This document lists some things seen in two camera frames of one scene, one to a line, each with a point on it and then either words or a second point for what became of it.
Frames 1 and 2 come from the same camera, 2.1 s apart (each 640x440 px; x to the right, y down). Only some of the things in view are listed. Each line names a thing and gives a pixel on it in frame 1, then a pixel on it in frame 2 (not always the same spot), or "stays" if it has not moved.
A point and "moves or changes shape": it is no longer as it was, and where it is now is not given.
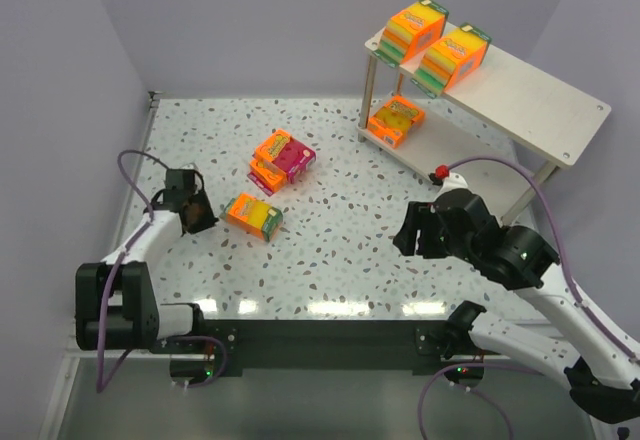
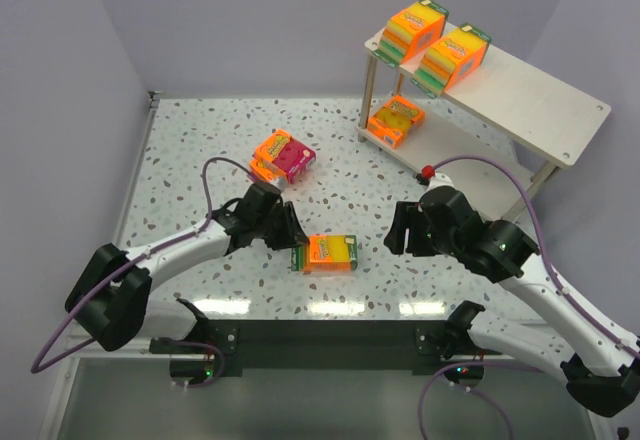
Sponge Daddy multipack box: (451, 58) stays
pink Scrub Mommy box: (289, 153) stays
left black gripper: (198, 213) to (279, 225)
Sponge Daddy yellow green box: (253, 215) moves or changes shape
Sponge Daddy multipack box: (410, 31) stays
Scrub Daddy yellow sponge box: (391, 124) stays
